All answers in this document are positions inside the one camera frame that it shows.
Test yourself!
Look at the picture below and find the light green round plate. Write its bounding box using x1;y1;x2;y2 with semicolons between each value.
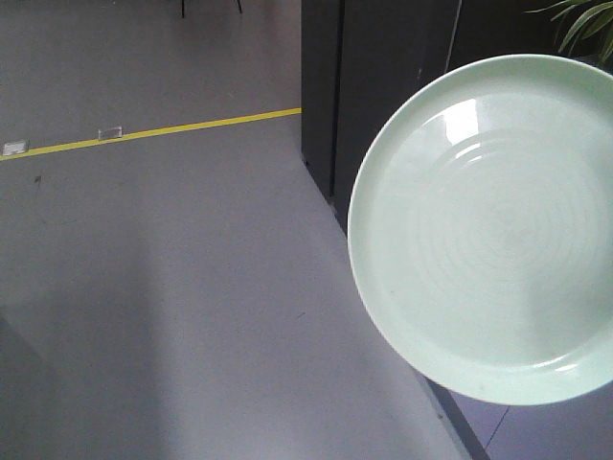
348;54;612;405

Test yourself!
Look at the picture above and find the green potted plant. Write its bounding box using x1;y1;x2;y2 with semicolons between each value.
524;0;612;62

